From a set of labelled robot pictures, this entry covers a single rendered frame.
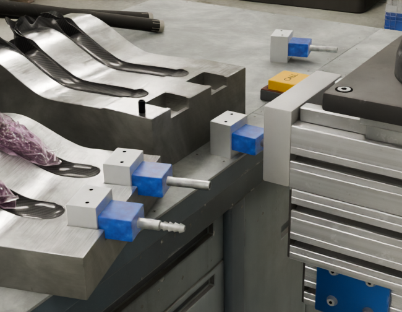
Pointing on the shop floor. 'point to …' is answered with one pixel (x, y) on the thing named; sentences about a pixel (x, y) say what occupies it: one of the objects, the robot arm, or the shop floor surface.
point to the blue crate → (396, 21)
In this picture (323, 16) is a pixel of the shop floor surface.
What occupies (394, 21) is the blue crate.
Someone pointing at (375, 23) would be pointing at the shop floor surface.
